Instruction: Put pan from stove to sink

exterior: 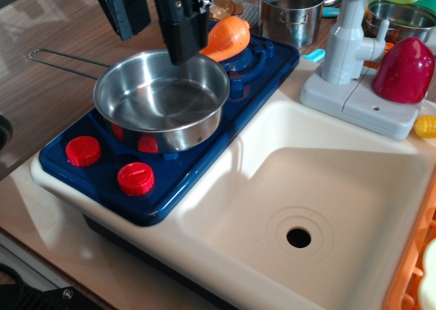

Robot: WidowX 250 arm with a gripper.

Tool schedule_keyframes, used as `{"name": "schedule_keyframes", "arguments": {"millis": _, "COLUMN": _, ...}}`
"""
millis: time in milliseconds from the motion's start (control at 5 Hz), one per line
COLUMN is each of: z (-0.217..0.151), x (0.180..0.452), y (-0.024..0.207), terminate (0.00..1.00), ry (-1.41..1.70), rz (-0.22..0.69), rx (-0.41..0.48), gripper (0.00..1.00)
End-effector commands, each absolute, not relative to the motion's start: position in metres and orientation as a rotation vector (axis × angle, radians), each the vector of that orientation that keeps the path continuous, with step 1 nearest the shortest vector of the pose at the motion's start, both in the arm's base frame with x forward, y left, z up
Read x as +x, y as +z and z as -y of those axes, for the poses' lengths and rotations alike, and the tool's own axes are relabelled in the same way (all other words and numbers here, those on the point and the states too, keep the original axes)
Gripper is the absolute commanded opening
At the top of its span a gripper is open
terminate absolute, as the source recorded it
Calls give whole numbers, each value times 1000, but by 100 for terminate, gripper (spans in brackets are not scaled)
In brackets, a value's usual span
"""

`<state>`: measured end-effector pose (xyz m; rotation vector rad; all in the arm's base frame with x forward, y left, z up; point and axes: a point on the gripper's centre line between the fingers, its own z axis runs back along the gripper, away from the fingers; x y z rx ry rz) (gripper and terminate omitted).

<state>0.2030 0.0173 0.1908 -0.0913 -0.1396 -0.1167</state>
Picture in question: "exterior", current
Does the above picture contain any red stove knob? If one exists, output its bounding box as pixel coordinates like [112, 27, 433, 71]
[65, 136, 102, 167]
[116, 162, 155, 196]

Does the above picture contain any steel pan with wire handle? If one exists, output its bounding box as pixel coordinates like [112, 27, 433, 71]
[29, 48, 232, 153]

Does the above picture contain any red right stove knob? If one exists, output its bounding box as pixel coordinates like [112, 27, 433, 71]
[116, 162, 155, 196]

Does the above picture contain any orange transparent plastic pot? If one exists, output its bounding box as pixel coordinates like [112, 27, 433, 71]
[209, 0, 244, 21]

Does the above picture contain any red left stove knob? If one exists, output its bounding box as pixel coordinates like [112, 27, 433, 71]
[65, 136, 102, 167]

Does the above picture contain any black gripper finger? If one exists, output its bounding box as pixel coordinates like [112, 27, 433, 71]
[98, 0, 151, 41]
[157, 0, 209, 65]

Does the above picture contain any orange toy carrot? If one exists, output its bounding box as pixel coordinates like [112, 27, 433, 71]
[200, 16, 251, 62]

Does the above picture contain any orange dish rack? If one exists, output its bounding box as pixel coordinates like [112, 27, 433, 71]
[382, 183, 435, 309]

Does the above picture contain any cream toy sink unit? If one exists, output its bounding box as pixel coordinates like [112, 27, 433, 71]
[31, 60, 435, 309]

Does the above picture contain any dark red plastic cup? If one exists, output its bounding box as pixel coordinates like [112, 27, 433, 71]
[372, 37, 435, 104]

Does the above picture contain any yellow toy corn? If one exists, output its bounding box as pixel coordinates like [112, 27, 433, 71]
[414, 115, 436, 139]

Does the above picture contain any grey toy faucet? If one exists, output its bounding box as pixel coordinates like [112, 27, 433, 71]
[300, 0, 422, 140]

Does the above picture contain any light blue plastic piece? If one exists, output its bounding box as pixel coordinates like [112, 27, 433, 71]
[302, 48, 326, 63]

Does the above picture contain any blue toy stove top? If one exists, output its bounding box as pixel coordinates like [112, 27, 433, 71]
[38, 35, 300, 226]

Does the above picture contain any steel bowl at back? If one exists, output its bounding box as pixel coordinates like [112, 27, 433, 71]
[365, 0, 435, 44]

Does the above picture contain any white plate in rack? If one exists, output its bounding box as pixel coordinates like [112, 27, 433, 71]
[416, 239, 435, 310]

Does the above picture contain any tall steel pot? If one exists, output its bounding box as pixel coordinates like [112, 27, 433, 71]
[258, 0, 325, 49]

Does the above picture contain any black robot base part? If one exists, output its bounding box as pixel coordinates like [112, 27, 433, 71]
[1, 264, 102, 310]

